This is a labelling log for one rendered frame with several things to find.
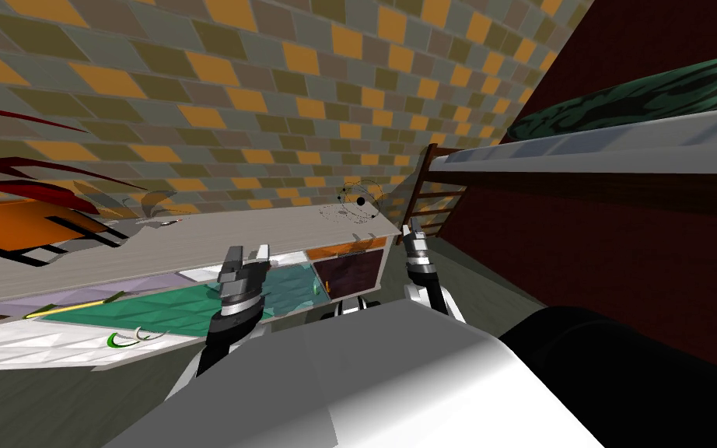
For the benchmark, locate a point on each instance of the grey shelf board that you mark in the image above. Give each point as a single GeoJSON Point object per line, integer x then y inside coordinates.
{"type": "Point", "coordinates": [613, 146]}

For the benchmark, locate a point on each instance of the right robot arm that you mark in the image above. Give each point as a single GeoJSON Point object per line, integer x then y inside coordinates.
{"type": "Point", "coordinates": [613, 379]}

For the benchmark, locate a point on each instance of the dark green round cushion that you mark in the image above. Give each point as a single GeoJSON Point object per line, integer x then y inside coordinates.
{"type": "Point", "coordinates": [632, 99]}

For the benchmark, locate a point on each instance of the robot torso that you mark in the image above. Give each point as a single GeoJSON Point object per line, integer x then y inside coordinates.
{"type": "Point", "coordinates": [358, 386]}

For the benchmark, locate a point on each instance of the yellow pencil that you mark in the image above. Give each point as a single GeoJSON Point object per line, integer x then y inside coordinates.
{"type": "Point", "coordinates": [69, 307]}

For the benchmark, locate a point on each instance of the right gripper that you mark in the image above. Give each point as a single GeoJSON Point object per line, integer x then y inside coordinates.
{"type": "Point", "coordinates": [416, 247]}

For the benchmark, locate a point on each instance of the brown wooden chair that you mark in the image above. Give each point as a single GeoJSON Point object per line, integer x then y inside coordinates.
{"type": "Point", "coordinates": [436, 202]}

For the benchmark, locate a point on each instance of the teal white purple rug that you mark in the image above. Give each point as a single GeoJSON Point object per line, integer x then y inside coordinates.
{"type": "Point", "coordinates": [165, 308]}

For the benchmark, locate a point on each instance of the dark red plant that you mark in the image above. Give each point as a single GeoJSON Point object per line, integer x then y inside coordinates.
{"type": "Point", "coordinates": [29, 180]}

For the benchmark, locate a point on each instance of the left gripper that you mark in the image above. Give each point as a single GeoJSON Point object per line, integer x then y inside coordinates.
{"type": "Point", "coordinates": [243, 283]}

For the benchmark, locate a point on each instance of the grey desk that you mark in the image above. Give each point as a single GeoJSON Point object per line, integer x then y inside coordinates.
{"type": "Point", "coordinates": [147, 252]}

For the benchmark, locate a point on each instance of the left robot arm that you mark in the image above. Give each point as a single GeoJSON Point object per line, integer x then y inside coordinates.
{"type": "Point", "coordinates": [225, 336]}

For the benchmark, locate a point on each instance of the dark brown drawer front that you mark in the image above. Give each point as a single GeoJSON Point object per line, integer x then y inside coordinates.
{"type": "Point", "coordinates": [349, 274]}

